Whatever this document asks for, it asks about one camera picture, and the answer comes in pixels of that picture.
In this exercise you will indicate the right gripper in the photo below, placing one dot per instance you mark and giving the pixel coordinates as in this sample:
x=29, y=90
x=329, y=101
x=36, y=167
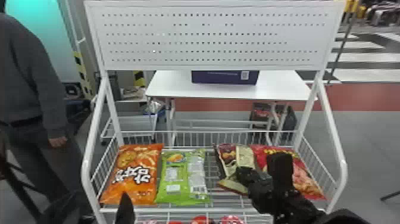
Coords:
x=261, y=195

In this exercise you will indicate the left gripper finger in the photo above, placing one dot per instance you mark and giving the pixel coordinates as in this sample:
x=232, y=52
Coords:
x=125, y=211

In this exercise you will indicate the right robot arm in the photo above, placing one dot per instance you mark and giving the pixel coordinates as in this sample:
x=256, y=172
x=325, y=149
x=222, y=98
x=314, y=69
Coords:
x=300, y=209

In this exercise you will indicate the brown beige snack packet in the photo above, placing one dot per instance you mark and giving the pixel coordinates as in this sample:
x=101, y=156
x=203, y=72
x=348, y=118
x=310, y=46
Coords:
x=232, y=159

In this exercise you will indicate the orange snack packet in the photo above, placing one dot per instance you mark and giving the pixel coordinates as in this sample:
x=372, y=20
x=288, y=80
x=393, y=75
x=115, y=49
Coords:
x=134, y=175

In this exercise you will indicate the small red snack packet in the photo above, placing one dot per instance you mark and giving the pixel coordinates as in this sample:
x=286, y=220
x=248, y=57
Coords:
x=232, y=220
x=201, y=220

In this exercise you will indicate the green snack packet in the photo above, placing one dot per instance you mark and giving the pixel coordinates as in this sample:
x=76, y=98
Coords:
x=175, y=181

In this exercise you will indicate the white side table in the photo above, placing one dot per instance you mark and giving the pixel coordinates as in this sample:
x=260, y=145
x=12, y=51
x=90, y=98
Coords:
x=225, y=89

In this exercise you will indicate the dark blue box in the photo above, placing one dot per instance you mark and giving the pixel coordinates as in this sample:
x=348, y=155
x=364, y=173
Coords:
x=225, y=77

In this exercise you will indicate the person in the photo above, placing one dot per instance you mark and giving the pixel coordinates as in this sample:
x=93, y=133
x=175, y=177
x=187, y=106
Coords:
x=28, y=87

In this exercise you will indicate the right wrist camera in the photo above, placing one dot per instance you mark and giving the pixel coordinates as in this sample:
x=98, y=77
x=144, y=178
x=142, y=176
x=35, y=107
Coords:
x=280, y=170

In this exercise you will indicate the yellow black striped post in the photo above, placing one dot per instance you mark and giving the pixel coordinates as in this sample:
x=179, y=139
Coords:
x=82, y=75

